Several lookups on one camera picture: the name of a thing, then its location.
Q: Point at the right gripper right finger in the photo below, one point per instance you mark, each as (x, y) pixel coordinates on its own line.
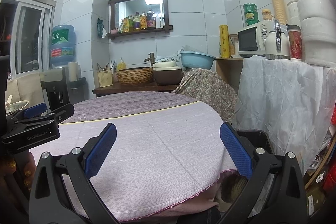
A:
(282, 198)

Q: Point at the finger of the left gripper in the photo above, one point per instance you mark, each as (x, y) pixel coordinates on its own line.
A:
(60, 114)
(19, 111)

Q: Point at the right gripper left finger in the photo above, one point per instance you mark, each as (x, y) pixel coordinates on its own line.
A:
(49, 199)

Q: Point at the black trash bin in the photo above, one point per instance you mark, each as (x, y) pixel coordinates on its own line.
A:
(247, 148)

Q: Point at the gloved left hand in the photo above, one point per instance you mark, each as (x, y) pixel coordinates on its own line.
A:
(26, 174)

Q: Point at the black water dispenser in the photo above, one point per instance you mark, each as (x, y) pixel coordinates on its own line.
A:
(60, 90)

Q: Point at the beige chopstick holder box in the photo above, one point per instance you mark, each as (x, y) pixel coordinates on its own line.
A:
(105, 78)

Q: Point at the wooden counter shelf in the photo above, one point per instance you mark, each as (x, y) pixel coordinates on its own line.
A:
(119, 88)

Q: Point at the blue water dispenser jug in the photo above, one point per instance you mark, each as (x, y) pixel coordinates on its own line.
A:
(62, 45)

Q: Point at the yellow soap bottle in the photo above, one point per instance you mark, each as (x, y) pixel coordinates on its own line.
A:
(121, 65)

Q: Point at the woven wicker basket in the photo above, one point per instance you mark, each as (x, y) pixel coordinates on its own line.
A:
(135, 76)

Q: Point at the white crinkled cover sheet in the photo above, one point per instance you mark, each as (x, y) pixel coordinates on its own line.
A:
(292, 102)

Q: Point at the green hanging packet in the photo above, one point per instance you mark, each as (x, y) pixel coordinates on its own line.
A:
(101, 32)

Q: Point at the brass faucet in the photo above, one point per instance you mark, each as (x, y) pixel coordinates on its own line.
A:
(150, 59)

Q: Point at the pink lilac tablecloth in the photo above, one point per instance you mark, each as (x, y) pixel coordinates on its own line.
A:
(168, 158)

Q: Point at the brown white ceramic pot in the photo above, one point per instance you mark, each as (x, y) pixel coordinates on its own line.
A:
(167, 73)

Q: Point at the floral patterned cloth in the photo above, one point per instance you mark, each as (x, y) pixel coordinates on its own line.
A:
(208, 87)

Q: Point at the wooden cabinet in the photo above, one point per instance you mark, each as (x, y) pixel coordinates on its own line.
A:
(229, 69)

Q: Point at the white kettle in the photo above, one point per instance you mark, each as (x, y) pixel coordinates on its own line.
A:
(277, 44)

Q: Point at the light blue plastic basin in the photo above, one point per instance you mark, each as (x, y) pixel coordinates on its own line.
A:
(192, 59)

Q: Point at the white microwave oven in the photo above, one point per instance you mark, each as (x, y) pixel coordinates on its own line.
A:
(251, 39)

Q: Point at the red patterned canister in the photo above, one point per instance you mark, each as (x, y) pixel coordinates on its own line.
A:
(295, 40)

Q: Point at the yellow roll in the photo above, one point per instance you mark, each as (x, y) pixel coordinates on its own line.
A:
(224, 41)

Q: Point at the green instant noodle cups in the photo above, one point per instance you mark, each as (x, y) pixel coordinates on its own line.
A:
(251, 15)

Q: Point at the stack of white bowls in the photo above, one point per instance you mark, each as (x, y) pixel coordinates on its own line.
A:
(317, 19)

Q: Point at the wooden wall shelf mirror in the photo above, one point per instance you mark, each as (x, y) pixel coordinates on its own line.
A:
(128, 17)

